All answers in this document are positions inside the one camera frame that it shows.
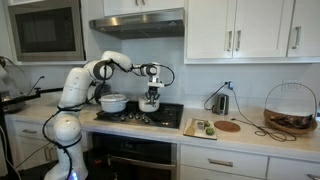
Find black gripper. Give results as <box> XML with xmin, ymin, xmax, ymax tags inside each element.
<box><xmin>146</xmin><ymin>86</ymin><xmax>160</xmax><ymax>106</ymax></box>

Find cream white saucepan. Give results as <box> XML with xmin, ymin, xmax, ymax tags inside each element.
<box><xmin>138</xmin><ymin>96</ymin><xmax>160</xmax><ymax>112</ymax></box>

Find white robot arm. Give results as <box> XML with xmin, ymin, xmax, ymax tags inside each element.
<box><xmin>42</xmin><ymin>51</ymin><xmax>175</xmax><ymax>180</ymax></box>

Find black gas cooktop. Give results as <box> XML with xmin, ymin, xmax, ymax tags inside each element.
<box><xmin>96</xmin><ymin>101</ymin><xmax>184</xmax><ymax>129</ymax></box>

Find white dutch oven with lid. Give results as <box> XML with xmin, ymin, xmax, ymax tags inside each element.
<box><xmin>100</xmin><ymin>94</ymin><xmax>129</xmax><ymax>113</ymax></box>

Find wooden spatula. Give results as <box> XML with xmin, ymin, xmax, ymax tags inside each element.
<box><xmin>184</xmin><ymin>119</ymin><xmax>196</xmax><ymax>136</ymax></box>

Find wooden cutting board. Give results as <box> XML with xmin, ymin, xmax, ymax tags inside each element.
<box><xmin>183</xmin><ymin>118</ymin><xmax>217</xmax><ymax>140</ymax></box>

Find small grey cup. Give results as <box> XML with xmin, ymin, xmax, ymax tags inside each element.
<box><xmin>197</xmin><ymin>122</ymin><xmax>204</xmax><ymax>130</ymax></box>

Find green lime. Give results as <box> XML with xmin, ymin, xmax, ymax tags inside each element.
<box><xmin>205</xmin><ymin>127</ymin><xmax>215</xmax><ymax>135</ymax></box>

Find stainless electric kettle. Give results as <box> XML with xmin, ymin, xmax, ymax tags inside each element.
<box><xmin>212</xmin><ymin>94</ymin><xmax>229</xmax><ymax>115</ymax></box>

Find black built-in oven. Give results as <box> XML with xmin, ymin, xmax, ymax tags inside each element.
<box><xmin>88</xmin><ymin>133</ymin><xmax>177</xmax><ymax>180</ymax></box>

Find stainless range hood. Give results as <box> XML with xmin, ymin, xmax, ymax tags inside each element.
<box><xmin>89</xmin><ymin>8</ymin><xmax>185</xmax><ymax>40</ymax></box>

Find round wooden trivet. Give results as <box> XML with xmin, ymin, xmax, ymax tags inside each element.
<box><xmin>214</xmin><ymin>121</ymin><xmax>241</xmax><ymax>132</ymax></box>

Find white lower drawers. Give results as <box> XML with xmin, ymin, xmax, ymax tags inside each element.
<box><xmin>180</xmin><ymin>145</ymin><xmax>320</xmax><ymax>180</ymax></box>

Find white upper cabinets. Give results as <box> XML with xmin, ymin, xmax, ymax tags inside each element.
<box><xmin>103</xmin><ymin>0</ymin><xmax>319</xmax><ymax>64</ymax></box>

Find built-in microwave oven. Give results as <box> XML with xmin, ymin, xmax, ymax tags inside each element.
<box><xmin>8</xmin><ymin>0</ymin><xmax>85</xmax><ymax>62</ymax></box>

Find wall power outlet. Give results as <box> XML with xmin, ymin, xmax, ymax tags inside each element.
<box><xmin>225</xmin><ymin>81</ymin><xmax>234</xmax><ymax>90</ymax></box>

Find black power cable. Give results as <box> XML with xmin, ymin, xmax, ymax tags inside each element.
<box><xmin>203</xmin><ymin>82</ymin><xmax>298</xmax><ymax>143</ymax></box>

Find wicker basket with wire handle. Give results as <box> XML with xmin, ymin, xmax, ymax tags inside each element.
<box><xmin>263</xmin><ymin>84</ymin><xmax>318</xmax><ymax>135</ymax></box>

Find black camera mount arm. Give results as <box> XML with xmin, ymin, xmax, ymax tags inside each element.
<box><xmin>1</xmin><ymin>88</ymin><xmax>63</xmax><ymax>106</ymax></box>

